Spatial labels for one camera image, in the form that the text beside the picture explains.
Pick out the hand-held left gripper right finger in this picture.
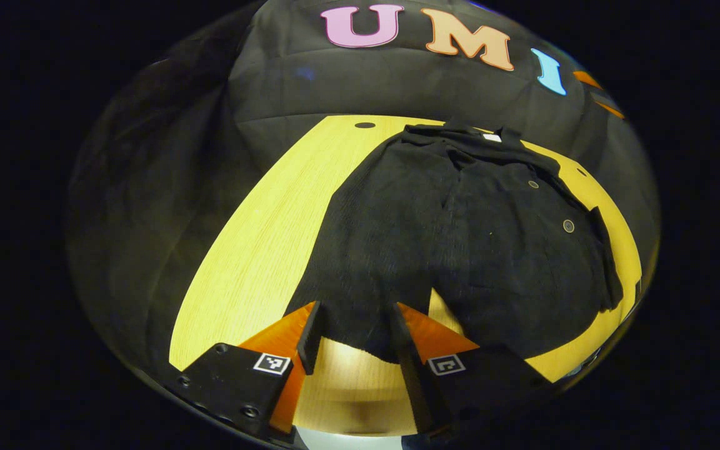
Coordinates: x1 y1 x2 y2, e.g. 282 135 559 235
387 302 556 439

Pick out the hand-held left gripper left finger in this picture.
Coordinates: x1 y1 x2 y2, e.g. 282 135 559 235
176 301 328 439

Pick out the black buttoned jacket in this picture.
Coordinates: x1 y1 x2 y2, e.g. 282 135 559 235
285 122 624 365

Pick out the black backdrop cloth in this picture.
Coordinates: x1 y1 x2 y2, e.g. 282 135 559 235
67 0 661 376

